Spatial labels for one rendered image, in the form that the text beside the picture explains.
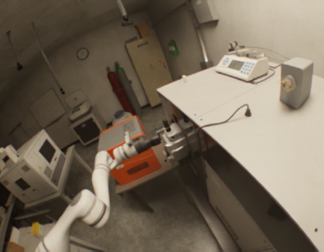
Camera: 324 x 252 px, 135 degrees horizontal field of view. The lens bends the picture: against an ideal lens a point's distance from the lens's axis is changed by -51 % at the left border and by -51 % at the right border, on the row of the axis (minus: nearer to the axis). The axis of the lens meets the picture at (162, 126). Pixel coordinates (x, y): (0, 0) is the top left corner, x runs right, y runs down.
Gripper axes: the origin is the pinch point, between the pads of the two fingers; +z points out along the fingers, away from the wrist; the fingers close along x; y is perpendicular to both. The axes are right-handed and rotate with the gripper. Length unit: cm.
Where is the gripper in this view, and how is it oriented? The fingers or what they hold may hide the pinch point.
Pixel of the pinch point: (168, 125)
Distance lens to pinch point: 62.8
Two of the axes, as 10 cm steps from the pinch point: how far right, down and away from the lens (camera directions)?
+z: 8.9, -4.4, 0.9
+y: 3.3, 7.8, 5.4
